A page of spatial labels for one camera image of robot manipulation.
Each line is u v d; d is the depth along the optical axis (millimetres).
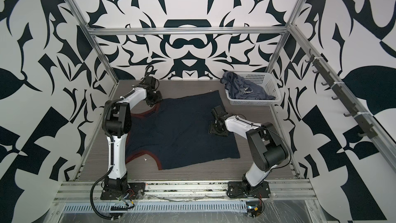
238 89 1019
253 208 714
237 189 742
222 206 714
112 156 615
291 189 761
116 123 597
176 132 921
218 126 671
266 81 1139
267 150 464
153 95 935
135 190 742
